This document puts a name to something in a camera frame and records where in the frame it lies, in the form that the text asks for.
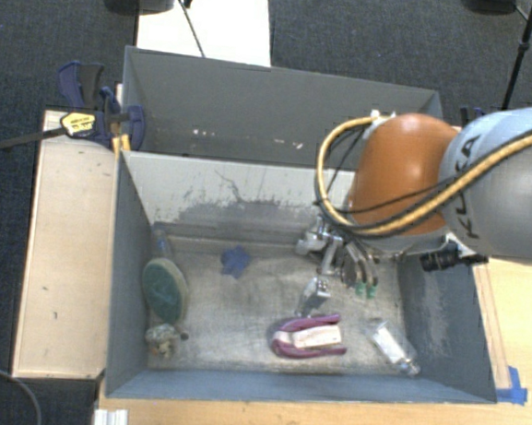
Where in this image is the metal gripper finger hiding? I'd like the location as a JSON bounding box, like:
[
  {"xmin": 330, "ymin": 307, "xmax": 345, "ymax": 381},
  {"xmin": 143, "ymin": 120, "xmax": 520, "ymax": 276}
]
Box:
[
  {"xmin": 294, "ymin": 275, "xmax": 334, "ymax": 320},
  {"xmin": 294, "ymin": 228, "xmax": 326, "ymax": 259}
]

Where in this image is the grey metal bin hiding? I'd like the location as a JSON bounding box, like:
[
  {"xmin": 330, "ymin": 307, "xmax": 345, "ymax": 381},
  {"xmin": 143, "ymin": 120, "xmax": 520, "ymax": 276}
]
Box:
[{"xmin": 93, "ymin": 45, "xmax": 526, "ymax": 425}]

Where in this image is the blue toy piece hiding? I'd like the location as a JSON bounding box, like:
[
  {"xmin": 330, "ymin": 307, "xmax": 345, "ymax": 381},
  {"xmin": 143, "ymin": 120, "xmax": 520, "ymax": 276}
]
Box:
[{"xmin": 218, "ymin": 243, "xmax": 256, "ymax": 282}]

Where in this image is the clear glass bottle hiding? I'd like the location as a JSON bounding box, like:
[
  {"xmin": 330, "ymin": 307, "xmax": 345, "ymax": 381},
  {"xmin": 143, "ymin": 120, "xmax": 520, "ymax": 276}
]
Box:
[{"xmin": 362, "ymin": 319, "xmax": 426, "ymax": 379}]

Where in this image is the green round disc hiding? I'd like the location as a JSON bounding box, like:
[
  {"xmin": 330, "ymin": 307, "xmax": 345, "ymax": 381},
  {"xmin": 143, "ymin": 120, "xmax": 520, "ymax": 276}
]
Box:
[{"xmin": 137, "ymin": 255, "xmax": 195, "ymax": 327}]

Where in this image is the speckled grey-green lump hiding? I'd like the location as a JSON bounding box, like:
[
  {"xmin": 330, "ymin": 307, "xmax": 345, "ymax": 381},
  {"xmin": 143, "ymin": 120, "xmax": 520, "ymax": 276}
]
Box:
[{"xmin": 142, "ymin": 321, "xmax": 191, "ymax": 363}]

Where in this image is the pale wood board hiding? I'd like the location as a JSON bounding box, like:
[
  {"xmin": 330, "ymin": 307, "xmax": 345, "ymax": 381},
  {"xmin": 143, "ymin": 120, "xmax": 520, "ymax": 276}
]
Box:
[{"xmin": 10, "ymin": 107, "xmax": 130, "ymax": 386}]

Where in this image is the black cylinder on white bracket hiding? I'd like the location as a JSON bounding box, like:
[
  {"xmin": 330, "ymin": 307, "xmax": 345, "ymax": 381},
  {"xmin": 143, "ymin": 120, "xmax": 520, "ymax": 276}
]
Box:
[{"xmin": 418, "ymin": 234, "xmax": 491, "ymax": 278}]

